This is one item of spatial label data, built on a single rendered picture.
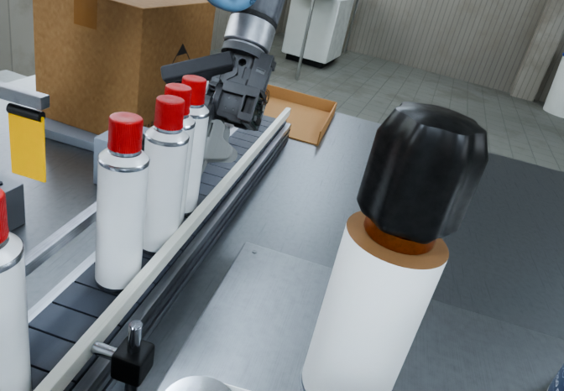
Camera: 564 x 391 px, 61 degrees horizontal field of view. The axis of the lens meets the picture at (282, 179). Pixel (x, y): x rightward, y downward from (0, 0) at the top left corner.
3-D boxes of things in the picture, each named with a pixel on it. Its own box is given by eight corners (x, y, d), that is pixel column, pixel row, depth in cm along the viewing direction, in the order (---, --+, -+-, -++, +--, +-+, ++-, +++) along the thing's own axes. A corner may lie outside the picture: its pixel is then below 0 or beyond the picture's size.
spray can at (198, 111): (185, 221, 70) (202, 86, 61) (155, 209, 71) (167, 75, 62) (202, 205, 75) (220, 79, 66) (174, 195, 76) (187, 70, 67)
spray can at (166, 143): (167, 260, 61) (183, 110, 52) (129, 249, 62) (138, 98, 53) (183, 240, 66) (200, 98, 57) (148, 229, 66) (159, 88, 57)
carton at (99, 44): (134, 148, 95) (143, 7, 83) (35, 114, 100) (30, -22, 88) (203, 111, 122) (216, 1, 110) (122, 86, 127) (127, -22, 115)
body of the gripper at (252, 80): (248, 126, 70) (272, 49, 71) (194, 111, 71) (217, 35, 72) (257, 136, 77) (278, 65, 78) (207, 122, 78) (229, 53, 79)
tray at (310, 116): (317, 146, 121) (321, 131, 119) (222, 119, 125) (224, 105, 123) (334, 114, 148) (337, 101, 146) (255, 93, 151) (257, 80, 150)
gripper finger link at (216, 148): (221, 183, 70) (238, 123, 71) (183, 172, 71) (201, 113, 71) (225, 185, 73) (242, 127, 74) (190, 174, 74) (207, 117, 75)
